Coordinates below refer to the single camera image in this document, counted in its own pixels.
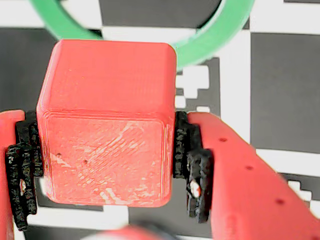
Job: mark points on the black white marker mat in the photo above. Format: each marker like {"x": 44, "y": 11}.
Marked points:
{"x": 275, "y": 87}

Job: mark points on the red cube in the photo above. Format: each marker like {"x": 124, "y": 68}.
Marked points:
{"x": 107, "y": 125}

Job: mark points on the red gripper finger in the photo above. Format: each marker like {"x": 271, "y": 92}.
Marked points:
{"x": 245, "y": 195}
{"x": 10, "y": 162}

